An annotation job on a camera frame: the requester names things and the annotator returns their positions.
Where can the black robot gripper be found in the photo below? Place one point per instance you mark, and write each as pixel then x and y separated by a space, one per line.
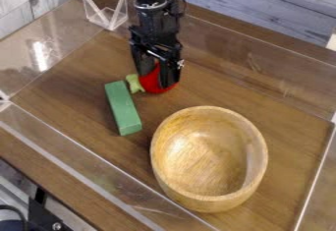
pixel 153 39

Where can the red plush strawberry toy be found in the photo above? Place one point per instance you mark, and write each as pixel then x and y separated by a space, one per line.
pixel 146 83

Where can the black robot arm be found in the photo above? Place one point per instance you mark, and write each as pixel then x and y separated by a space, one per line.
pixel 153 42

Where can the green rectangular block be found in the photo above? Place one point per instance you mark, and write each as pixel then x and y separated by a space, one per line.
pixel 122 108

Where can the wooden bowl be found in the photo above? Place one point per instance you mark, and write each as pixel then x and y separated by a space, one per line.
pixel 208 157

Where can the clear acrylic corner bracket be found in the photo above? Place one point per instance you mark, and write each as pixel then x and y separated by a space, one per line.
pixel 106 18

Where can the black clamp with cable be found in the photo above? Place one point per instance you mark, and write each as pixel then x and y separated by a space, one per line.
pixel 32 216

